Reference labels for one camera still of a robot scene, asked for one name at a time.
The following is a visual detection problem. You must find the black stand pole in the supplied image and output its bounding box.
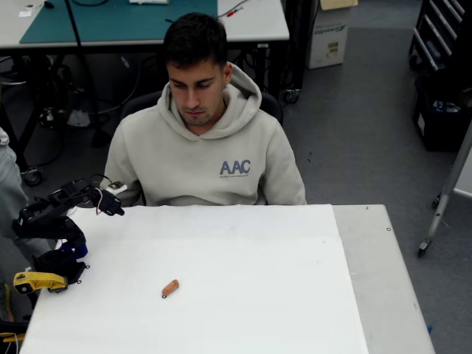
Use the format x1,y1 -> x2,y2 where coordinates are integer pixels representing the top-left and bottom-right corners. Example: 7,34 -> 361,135
64,0 -> 111,148

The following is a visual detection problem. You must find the grey caster wheel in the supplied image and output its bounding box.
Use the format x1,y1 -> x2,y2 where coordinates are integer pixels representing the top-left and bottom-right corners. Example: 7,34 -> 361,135
21,167 -> 44,187

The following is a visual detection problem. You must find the seated man in beige hoodie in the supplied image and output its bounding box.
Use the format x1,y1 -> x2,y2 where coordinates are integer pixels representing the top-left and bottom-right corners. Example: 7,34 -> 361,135
104,13 -> 308,207

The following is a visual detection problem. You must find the black storage bin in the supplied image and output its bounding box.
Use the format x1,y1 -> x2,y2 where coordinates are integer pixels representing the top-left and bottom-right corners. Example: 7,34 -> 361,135
412,73 -> 472,152

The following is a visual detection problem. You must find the black drawer cart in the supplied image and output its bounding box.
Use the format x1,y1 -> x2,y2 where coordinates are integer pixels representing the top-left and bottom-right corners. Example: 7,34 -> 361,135
408,0 -> 472,73

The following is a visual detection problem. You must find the black office chair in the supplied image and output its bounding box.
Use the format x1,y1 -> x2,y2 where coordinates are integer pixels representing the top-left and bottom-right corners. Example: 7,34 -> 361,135
119,90 -> 284,126

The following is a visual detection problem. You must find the green cutting mat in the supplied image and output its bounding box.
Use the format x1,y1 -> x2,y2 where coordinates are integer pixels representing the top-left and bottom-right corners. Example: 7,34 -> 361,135
19,0 -> 218,44

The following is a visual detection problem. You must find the yellow clamp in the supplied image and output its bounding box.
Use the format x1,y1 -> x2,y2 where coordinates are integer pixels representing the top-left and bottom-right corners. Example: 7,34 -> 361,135
13,271 -> 69,295

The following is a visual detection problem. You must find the standing person in grey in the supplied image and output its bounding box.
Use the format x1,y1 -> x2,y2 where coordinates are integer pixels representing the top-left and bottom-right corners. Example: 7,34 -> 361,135
0,127 -> 51,259

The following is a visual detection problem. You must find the red screwdriver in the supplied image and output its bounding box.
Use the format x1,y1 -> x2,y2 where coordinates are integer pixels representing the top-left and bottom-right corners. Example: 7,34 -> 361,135
217,5 -> 246,19

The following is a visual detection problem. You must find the grey metal stand leg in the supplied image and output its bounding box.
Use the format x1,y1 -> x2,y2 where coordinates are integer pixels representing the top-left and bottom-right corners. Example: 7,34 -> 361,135
417,121 -> 472,258

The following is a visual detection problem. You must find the yellow black hand tool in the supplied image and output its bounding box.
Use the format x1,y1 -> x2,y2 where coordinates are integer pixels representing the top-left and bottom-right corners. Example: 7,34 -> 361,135
0,319 -> 30,344

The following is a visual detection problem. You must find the white cardboard box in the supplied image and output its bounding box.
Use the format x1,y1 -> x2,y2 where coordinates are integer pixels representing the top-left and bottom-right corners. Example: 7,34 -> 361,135
305,0 -> 358,70

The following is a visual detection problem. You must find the white table sheet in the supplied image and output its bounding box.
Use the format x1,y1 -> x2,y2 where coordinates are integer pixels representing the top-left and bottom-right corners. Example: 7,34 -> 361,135
18,204 -> 369,354

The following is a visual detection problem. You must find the white workbench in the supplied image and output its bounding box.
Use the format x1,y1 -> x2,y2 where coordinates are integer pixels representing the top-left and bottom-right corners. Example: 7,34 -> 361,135
0,0 -> 291,49

